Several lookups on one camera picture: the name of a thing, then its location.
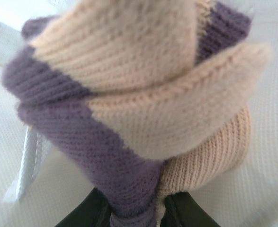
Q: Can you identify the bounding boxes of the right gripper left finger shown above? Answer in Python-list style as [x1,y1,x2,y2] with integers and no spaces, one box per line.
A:
[55,189,114,227]

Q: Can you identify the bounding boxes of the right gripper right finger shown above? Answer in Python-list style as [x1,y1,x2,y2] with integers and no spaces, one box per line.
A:
[161,191,221,227]

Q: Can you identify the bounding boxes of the purple sock with beige toe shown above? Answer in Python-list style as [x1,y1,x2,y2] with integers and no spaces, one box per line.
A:
[0,0,272,227]

